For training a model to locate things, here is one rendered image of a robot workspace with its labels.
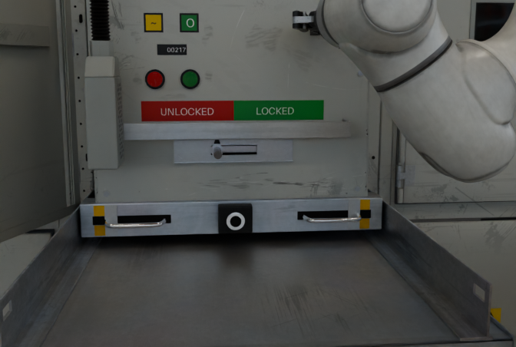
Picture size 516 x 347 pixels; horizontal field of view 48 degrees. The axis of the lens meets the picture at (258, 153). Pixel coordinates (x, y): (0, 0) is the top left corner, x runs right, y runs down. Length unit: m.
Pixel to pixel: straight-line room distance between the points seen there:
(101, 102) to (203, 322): 0.37
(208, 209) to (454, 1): 0.73
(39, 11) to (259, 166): 0.56
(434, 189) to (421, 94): 0.77
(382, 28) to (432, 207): 0.89
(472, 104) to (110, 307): 0.52
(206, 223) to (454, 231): 0.65
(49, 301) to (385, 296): 0.46
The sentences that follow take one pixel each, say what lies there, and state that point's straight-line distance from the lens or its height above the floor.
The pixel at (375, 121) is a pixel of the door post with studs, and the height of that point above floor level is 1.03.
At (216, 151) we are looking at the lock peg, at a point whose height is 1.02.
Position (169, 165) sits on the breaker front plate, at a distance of 1.03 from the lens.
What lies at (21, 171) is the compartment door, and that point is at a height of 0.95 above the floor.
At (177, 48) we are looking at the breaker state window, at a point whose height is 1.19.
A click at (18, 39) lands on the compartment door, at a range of 1.21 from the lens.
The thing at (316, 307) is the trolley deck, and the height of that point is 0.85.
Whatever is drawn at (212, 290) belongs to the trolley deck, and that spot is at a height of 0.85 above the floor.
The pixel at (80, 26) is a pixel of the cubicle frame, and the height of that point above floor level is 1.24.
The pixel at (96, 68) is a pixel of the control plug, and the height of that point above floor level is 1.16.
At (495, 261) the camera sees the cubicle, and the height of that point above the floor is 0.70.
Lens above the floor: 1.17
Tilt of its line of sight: 9 degrees down
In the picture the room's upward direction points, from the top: straight up
